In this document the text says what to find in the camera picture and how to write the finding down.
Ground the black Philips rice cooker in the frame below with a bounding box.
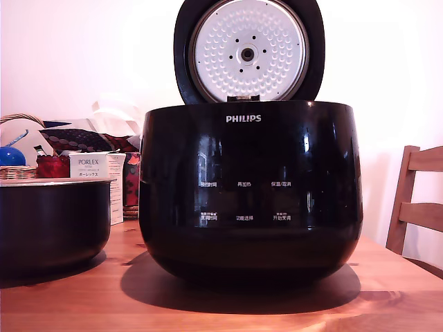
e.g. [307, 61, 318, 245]
[138, 100, 364, 288]

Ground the wooden chair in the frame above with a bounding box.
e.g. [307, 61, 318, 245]
[385, 145, 443, 271]

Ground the white Porlex box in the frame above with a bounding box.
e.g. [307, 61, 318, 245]
[68, 151, 127, 226]

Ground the black rice cooker lid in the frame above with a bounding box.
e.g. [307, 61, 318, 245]
[173, 0, 326, 104]

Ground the red patterned pouch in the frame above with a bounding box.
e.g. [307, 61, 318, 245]
[35, 154, 72, 179]

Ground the red black patterned box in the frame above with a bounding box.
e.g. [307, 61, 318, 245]
[122, 151, 142, 220]

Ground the blue ball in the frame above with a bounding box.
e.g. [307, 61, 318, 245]
[0, 145, 27, 167]

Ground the wicker basket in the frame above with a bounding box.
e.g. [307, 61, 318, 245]
[0, 112, 46, 181]

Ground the dotted patterned fabric bag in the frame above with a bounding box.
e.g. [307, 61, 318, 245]
[38, 118, 140, 154]

